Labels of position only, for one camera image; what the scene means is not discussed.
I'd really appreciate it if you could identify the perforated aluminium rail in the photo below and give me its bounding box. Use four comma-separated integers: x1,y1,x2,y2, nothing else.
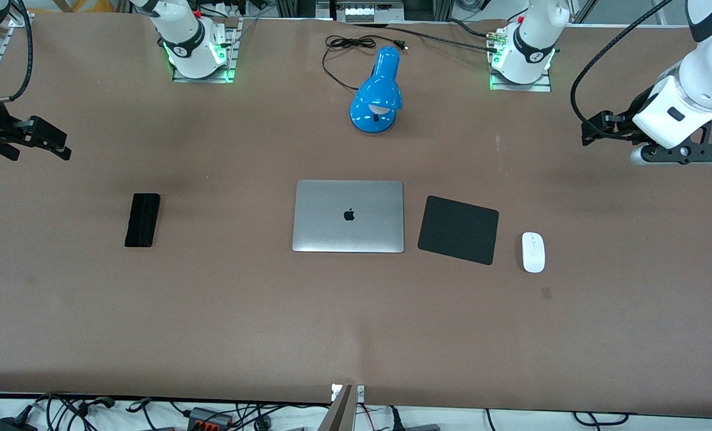
0,12,20,92

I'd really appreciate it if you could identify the black power adapter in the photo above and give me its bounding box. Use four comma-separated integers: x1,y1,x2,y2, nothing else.
0,415,39,431

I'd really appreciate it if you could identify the black phone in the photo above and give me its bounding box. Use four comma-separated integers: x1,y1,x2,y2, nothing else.
124,193,162,248

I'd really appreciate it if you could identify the aluminium arm base plate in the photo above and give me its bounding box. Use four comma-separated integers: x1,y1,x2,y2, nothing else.
171,17,238,84
488,29,553,93

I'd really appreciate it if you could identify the black orange connector block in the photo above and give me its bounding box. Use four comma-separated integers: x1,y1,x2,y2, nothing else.
186,406,235,431

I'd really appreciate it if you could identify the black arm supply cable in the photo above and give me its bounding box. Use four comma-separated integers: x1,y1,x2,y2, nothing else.
356,23,501,53

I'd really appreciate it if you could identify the white computer mouse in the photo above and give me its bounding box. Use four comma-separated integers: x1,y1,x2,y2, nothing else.
522,232,546,274

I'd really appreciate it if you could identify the grey device with white buttons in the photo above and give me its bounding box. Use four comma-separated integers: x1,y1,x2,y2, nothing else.
334,0,393,24

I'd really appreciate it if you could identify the black camera mounting bracket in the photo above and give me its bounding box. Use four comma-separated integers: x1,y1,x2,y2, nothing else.
641,141,712,166

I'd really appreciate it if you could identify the black mouse pad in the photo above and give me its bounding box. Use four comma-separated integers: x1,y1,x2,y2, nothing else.
417,195,501,266

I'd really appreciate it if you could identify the blue desk lamp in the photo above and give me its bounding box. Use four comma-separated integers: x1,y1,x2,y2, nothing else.
349,45,404,135

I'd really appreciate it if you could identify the silver closed laptop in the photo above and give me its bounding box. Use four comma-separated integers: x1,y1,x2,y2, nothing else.
292,180,405,254

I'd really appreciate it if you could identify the black lamp power cord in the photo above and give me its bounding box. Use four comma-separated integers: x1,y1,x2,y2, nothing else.
322,34,408,92

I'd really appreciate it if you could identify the grey camera stand post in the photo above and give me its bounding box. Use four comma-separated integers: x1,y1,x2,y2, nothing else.
329,383,366,431

